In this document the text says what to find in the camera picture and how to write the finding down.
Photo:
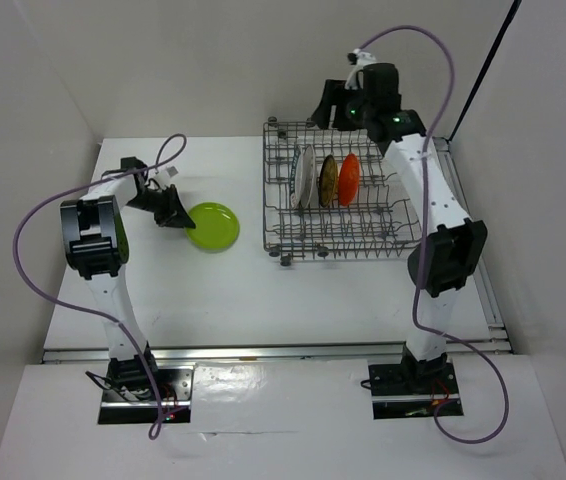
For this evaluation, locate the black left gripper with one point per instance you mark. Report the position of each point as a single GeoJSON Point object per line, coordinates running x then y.
{"type": "Point", "coordinates": [174, 215]}

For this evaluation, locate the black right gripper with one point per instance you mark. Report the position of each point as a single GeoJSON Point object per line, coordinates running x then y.
{"type": "Point", "coordinates": [332, 92]}

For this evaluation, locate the lime green plate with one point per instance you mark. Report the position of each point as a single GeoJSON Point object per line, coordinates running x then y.
{"type": "Point", "coordinates": [216, 227]}

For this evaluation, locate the orange plate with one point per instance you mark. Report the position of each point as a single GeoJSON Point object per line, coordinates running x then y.
{"type": "Point", "coordinates": [348, 181]}

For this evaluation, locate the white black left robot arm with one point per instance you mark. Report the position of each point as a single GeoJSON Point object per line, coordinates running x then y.
{"type": "Point", "coordinates": [97, 247]}

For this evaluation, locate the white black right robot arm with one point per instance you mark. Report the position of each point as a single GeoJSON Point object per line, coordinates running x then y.
{"type": "Point", "coordinates": [448, 253]}

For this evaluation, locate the white plate teal rim rear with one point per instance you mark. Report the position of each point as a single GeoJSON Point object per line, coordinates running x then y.
{"type": "Point", "coordinates": [308, 169]}

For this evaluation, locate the white plate teal rim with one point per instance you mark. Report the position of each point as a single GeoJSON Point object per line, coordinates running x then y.
{"type": "Point", "coordinates": [308, 169]}
{"type": "Point", "coordinates": [296, 179]}

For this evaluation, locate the brown patterned plate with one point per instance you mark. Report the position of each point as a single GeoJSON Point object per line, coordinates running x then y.
{"type": "Point", "coordinates": [328, 181]}

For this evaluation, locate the white plate teal rim front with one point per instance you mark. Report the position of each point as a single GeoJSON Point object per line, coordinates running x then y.
{"type": "Point", "coordinates": [296, 179]}

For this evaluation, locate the black corner strip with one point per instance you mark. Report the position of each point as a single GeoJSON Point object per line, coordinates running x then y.
{"type": "Point", "coordinates": [514, 7]}

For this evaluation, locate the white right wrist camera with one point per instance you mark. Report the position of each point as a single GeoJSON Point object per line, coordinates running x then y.
{"type": "Point", "coordinates": [358, 58]}

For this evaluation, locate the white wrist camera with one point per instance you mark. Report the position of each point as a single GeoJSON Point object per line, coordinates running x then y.
{"type": "Point", "coordinates": [165, 175]}
{"type": "Point", "coordinates": [358, 58]}

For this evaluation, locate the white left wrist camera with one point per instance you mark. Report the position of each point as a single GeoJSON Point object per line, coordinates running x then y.
{"type": "Point", "coordinates": [165, 175]}

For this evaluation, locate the grey wire dish rack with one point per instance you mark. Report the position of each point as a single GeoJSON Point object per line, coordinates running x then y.
{"type": "Point", "coordinates": [380, 222]}

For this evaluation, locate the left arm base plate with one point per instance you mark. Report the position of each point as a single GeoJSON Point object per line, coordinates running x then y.
{"type": "Point", "coordinates": [121, 406]}

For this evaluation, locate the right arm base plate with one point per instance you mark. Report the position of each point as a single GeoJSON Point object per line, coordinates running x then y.
{"type": "Point", "coordinates": [393, 397]}

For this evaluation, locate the aluminium front rail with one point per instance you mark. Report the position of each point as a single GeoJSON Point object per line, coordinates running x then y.
{"type": "Point", "coordinates": [248, 353]}

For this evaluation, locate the aluminium rail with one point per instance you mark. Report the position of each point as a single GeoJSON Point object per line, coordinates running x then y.
{"type": "Point", "coordinates": [248, 353]}
{"type": "Point", "coordinates": [473, 234]}

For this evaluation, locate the aluminium right side rail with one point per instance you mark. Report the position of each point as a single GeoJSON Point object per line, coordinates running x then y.
{"type": "Point", "coordinates": [473, 234]}

